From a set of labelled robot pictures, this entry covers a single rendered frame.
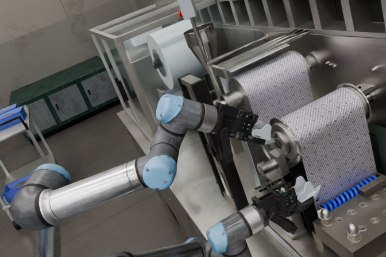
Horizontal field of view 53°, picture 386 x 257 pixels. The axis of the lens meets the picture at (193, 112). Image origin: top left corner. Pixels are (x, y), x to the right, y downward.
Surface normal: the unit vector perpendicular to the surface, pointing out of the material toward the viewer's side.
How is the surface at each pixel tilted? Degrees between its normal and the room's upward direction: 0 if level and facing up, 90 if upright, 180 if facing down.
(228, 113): 90
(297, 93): 92
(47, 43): 90
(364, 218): 0
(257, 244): 0
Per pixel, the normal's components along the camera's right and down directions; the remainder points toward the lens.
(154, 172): -0.04, 0.39
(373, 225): -0.33, -0.88
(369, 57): -0.88, 0.42
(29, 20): 0.39, 0.21
